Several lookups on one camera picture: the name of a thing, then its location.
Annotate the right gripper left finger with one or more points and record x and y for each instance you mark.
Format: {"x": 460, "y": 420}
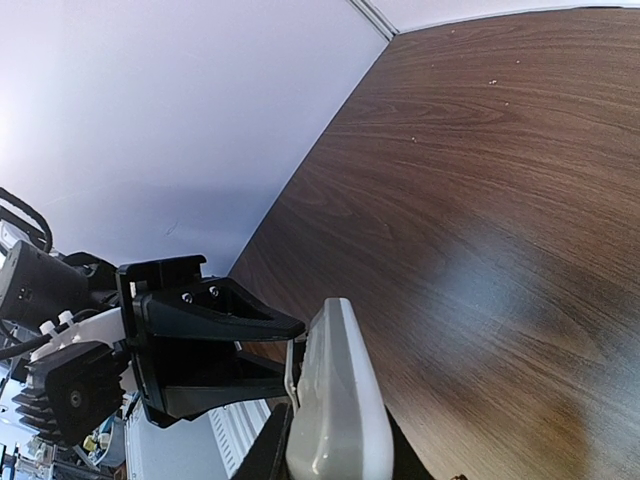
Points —
{"x": 266, "y": 459}

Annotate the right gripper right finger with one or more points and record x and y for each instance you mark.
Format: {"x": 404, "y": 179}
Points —
{"x": 407, "y": 464}

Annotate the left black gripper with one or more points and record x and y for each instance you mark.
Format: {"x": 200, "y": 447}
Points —
{"x": 180, "y": 328}

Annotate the white remote control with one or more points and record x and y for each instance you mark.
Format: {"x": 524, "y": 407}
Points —
{"x": 340, "y": 428}

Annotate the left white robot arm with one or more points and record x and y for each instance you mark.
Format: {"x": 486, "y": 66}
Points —
{"x": 37, "y": 288}

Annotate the white slotted cable duct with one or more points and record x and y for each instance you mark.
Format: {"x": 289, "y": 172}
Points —
{"x": 236, "y": 427}

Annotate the left aluminium corner post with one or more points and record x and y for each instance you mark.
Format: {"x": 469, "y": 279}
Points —
{"x": 381, "y": 24}

